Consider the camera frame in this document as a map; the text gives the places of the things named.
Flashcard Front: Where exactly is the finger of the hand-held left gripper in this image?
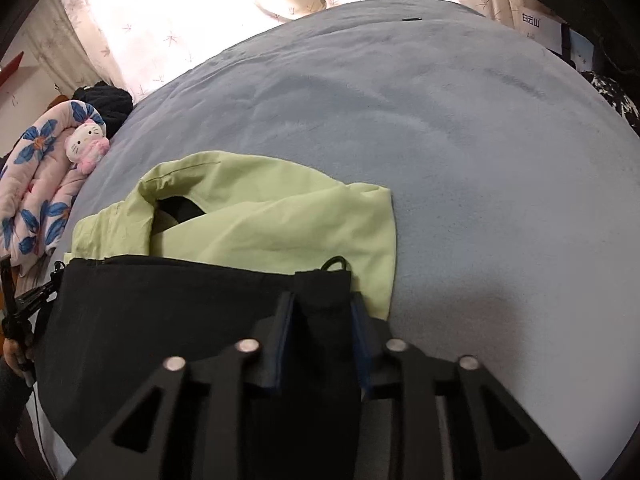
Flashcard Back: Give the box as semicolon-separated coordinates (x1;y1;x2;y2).
15;260;66;313

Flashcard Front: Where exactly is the grey-blue bed blanket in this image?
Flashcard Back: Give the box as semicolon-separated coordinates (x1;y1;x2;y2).
37;0;640;480

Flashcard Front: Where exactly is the white cardboard box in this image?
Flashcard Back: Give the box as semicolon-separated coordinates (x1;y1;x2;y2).
517;2;567;57

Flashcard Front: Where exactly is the thin black cable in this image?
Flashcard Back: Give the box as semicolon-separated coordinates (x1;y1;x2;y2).
32;385;57;480

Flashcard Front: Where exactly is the white patterned curtain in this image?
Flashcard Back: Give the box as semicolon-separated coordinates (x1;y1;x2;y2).
22;0;528;107

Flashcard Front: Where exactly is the black knitted cloth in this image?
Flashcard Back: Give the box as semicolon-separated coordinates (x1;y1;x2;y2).
72;81;134;139

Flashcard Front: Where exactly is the pink quilt with blue flowers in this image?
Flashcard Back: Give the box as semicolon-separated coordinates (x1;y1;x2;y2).
0;100;108;267

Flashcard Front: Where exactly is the person's left forearm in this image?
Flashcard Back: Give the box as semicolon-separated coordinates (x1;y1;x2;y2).
0;360;33;466

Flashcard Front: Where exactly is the black and white patterned cloth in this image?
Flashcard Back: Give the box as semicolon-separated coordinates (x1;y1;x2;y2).
581;71;640;137

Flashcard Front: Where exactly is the white cat plush toy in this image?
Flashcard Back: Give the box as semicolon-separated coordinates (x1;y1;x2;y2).
64;121;110;175

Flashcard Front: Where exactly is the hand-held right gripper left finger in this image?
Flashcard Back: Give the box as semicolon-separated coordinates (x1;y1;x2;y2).
65;290;297;480

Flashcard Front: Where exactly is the black furniture frame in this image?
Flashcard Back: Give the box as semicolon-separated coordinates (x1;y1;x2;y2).
532;0;640;77

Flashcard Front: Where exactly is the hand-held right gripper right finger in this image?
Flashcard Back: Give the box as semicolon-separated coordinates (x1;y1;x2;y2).
349;292;581;480

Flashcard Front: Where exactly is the person's left hand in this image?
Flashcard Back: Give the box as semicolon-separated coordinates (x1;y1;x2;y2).
0;337;35;386

